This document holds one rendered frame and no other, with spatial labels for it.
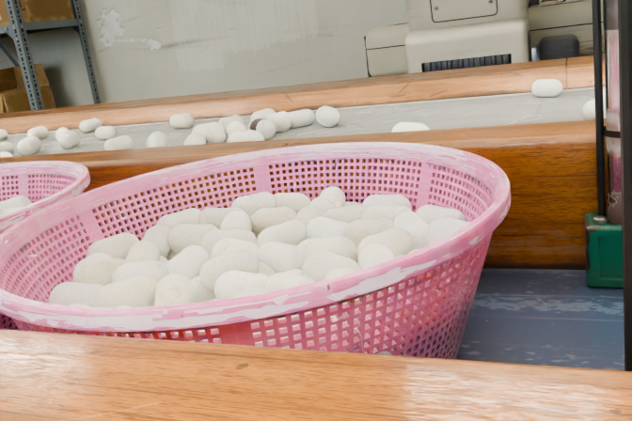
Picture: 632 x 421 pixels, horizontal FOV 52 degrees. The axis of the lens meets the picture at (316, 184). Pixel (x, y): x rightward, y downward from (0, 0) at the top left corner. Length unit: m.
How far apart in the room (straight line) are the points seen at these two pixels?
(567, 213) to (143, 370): 0.32
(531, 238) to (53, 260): 0.30
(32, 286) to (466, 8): 1.05
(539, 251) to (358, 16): 2.38
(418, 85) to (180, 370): 0.67
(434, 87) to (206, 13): 2.30
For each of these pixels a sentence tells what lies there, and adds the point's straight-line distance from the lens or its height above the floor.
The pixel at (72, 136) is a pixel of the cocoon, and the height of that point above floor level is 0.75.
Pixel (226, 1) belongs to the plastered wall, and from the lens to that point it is 3.01.
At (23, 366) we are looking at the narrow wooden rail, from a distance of 0.23.
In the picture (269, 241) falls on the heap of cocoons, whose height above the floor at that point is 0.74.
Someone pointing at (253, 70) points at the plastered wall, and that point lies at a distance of 2.98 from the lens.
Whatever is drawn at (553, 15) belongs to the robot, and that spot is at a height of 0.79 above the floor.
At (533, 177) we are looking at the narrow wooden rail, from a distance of 0.45.
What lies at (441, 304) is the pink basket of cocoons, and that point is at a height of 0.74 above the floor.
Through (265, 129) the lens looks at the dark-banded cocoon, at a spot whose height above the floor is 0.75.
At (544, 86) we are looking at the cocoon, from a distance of 0.75.
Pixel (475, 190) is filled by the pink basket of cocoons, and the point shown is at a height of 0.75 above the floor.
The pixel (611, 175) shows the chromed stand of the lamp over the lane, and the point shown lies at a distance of 0.42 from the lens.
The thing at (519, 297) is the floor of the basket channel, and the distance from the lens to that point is 0.43.
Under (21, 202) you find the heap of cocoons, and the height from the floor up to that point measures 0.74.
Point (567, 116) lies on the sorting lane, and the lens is 0.64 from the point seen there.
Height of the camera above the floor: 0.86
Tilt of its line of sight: 14 degrees down
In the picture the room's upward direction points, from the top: 8 degrees counter-clockwise
